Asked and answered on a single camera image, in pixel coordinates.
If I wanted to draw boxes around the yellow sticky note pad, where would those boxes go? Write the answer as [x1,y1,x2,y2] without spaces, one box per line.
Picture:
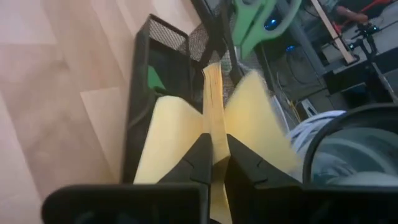
[132,62,301,224]

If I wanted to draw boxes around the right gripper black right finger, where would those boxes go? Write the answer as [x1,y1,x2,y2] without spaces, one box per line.
[224,133,398,224]

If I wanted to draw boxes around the white fan cable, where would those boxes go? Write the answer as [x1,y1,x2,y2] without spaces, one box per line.
[272,95,295,131]

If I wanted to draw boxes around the green eraser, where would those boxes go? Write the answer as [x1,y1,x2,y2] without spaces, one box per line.
[147,64,167,91]

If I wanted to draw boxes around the green-handled scissors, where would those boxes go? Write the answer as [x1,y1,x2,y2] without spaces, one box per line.
[231,0,303,60]

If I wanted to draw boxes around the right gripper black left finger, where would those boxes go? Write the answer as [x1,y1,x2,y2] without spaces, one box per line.
[41,133,214,224]

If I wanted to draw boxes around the computer tower with blue lights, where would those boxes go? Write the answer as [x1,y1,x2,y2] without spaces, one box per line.
[253,9,327,103]

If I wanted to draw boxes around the black mesh desk organizer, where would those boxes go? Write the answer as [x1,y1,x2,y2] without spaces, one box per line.
[120,0,274,184]

